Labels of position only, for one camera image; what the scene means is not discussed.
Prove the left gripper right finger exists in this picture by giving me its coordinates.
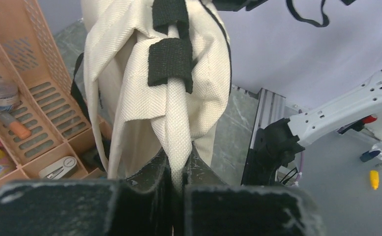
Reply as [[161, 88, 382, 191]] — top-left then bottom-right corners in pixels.
[[181, 148, 324, 236]]

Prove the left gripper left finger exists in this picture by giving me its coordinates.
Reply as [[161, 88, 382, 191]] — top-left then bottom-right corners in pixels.
[[0, 150, 172, 236]]

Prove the beige canvas backpack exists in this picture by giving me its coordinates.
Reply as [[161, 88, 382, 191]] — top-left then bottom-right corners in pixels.
[[71, 0, 330, 191]]

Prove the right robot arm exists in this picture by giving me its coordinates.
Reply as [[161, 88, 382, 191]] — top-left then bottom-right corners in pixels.
[[241, 70, 382, 186]]

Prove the white stapler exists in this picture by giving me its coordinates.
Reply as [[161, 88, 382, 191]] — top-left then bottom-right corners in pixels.
[[38, 156, 78, 179]]

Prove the orange plastic file organizer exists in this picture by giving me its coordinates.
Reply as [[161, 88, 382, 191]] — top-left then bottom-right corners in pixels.
[[0, 0, 104, 188]]

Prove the orange handled tool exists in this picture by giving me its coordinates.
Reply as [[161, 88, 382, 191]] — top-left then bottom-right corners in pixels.
[[0, 111, 31, 140]]

